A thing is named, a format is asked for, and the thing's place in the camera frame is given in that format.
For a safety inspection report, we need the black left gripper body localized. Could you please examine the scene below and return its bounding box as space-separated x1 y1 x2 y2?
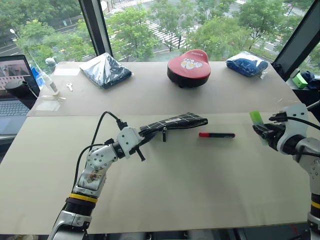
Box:
129 132 152 154

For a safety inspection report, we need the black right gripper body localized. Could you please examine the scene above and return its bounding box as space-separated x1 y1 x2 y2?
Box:
265 121 287 152

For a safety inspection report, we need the green highlighter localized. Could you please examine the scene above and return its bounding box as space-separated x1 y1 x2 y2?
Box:
249 110 270 146

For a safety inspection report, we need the black grid pouch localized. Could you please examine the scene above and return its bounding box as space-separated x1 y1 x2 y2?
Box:
138 112 209 143

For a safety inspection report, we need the red marker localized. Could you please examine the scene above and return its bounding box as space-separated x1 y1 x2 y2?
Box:
198 132 236 140

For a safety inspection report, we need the green box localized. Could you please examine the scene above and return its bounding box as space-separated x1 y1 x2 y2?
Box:
291 73 309 90

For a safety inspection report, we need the blue cloth in bag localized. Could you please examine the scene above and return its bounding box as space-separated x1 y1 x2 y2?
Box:
225 51 269 79

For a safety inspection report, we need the dark blue crumpled cloth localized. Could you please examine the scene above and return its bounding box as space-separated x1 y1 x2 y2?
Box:
299 70 320 91

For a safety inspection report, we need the red and black cushion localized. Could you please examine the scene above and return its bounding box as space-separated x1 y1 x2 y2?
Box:
166 49 211 89

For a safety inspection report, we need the dark navy cloth in bag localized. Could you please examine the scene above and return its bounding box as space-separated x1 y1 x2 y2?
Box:
79 52 133 90

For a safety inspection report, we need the clear plastic bag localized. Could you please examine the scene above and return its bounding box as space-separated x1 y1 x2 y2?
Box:
34 95 67 111

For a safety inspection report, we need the clear plastic sheet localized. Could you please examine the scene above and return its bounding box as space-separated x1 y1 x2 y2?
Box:
53 67 82 77

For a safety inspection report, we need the grey-green bottle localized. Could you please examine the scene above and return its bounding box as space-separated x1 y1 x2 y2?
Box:
44 57 57 75

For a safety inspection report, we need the blue plastic packet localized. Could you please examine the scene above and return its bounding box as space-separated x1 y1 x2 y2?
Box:
29 63 45 89

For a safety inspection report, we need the open laptop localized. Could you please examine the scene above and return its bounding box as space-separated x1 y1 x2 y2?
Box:
0 54 41 136

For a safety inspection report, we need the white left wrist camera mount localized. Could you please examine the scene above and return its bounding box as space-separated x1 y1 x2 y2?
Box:
116 126 141 160

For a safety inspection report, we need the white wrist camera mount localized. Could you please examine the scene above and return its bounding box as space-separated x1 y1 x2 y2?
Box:
116 126 141 160
275 103 310 154

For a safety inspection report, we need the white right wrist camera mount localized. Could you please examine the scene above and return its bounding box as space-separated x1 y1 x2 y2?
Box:
275 103 310 154

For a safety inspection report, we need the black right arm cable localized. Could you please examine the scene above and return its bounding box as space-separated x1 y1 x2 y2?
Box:
268 99 320 131

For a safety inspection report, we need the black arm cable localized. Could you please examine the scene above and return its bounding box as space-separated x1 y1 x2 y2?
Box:
74 111 129 193
268 99 320 131

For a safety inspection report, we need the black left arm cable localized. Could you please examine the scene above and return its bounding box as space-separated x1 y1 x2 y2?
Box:
74 111 129 193

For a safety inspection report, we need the black window frame post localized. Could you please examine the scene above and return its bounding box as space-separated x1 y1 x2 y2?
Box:
272 0 320 82
77 0 113 59

